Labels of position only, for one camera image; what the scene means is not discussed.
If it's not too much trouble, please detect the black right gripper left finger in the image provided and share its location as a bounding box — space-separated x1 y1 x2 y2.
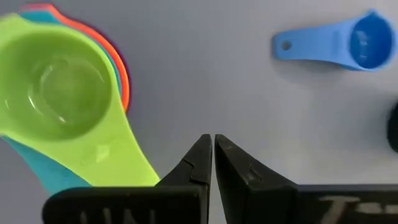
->
154 133 213 224

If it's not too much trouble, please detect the green potted plant black pot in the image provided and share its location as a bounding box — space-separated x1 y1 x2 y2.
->
386 101 398 154

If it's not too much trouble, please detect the green measuring cup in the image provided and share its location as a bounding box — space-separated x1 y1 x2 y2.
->
0 13 161 188

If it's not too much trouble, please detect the teal measuring cup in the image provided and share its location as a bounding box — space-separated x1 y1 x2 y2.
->
1 11 124 196

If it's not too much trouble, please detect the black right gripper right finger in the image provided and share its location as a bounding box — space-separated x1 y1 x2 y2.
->
214 133 299 224

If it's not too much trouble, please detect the blue measuring cup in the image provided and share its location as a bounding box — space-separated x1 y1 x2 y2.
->
271 8 398 73

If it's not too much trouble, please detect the red measuring cup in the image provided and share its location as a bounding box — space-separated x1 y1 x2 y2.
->
19 2 54 12

